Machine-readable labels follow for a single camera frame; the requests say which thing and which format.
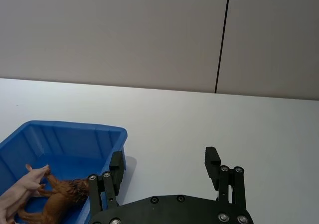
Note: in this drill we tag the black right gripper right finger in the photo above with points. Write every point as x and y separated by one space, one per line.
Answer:
225 181

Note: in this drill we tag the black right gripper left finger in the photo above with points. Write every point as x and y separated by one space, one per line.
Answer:
113 181

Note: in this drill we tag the blue plastic bin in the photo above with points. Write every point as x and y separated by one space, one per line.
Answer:
67 154

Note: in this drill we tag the brown toy lion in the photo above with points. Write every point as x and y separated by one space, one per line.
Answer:
57 199

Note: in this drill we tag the pink toy pig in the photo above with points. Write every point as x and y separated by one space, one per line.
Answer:
20 186

